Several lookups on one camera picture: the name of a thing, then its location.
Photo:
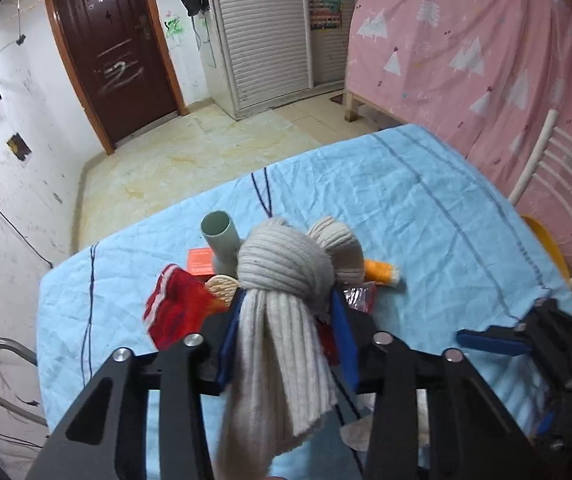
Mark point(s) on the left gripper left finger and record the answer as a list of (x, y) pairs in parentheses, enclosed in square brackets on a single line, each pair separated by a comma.
[(225, 358)]

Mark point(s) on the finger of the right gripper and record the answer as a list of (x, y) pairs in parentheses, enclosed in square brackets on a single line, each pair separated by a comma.
[(505, 341)]

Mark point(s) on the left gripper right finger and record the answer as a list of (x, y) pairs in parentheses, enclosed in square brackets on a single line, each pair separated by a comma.
[(344, 321)]

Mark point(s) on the cream ribbed knitted scarf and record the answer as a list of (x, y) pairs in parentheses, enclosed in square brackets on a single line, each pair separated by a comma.
[(281, 389)]

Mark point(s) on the red striped knitted sock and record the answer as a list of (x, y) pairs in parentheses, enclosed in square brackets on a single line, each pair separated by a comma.
[(177, 307)]

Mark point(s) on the yellow plastic trash bin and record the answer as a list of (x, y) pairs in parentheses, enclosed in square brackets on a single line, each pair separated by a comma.
[(544, 237)]

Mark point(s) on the red snack wrapper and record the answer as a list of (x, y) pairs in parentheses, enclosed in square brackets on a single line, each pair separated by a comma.
[(360, 297)]

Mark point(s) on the round waffle biscuit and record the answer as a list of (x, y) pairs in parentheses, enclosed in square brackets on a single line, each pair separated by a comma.
[(222, 287)]

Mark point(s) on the orange knitted sock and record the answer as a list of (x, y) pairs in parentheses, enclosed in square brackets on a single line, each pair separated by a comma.
[(381, 273)]

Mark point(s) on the light blue bed quilt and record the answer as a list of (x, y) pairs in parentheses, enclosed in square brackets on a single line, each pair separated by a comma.
[(466, 257)]

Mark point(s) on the orange small box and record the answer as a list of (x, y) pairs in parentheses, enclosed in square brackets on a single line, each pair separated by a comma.
[(199, 262)]

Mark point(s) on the grey plastic pipe piece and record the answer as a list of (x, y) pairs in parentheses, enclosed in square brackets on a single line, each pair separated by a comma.
[(220, 233)]

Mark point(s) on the white louvered wardrobe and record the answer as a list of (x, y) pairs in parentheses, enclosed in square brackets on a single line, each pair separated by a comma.
[(262, 54)]

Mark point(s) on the pink tree-print curtain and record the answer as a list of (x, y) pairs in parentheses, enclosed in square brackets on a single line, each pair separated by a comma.
[(481, 75)]

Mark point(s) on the dark brown wooden door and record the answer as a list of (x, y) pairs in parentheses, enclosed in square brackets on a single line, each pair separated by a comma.
[(118, 62)]

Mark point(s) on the grey metal chair frame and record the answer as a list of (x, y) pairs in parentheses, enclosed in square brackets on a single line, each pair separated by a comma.
[(20, 408)]

